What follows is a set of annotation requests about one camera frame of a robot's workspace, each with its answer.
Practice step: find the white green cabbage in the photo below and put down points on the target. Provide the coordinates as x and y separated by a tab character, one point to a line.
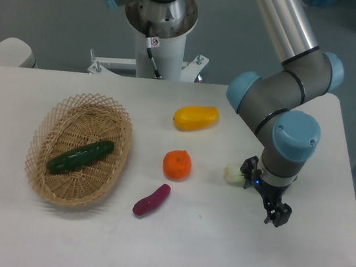
232	174

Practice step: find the white chair back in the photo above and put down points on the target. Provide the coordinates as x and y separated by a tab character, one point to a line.
16	53

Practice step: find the orange tangerine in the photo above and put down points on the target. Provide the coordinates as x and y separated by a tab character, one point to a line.
177	165

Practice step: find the woven wicker basket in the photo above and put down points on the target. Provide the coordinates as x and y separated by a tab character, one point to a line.
73	123

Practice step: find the purple sweet potato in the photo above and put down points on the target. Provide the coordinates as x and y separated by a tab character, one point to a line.
152	202

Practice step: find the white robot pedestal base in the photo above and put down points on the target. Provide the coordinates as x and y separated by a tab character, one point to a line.
160	31

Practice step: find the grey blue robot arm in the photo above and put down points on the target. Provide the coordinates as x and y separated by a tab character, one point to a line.
269	106

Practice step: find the green cucumber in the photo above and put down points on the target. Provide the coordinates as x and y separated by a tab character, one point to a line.
73	160

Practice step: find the yellow papaya fruit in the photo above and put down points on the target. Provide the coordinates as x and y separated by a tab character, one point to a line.
191	118

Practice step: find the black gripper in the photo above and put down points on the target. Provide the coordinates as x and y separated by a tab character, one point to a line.
271	188

